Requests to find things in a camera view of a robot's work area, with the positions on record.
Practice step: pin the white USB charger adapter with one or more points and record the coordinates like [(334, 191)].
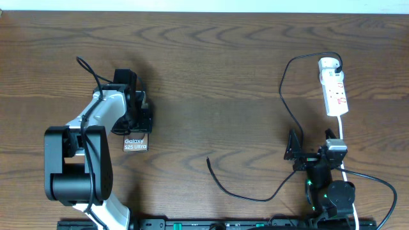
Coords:
[(328, 62)]

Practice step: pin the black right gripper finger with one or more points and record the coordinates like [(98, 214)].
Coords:
[(293, 149), (330, 134)]

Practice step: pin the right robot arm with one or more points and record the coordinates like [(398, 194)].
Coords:
[(332, 200)]

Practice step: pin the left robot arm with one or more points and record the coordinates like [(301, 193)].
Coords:
[(77, 162)]

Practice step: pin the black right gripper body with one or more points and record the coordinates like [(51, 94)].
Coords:
[(307, 160)]

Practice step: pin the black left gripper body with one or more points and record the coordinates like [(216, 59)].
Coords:
[(144, 118)]

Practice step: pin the white power strip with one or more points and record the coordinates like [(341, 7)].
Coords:
[(333, 92)]

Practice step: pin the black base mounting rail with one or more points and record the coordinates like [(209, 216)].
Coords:
[(275, 223)]

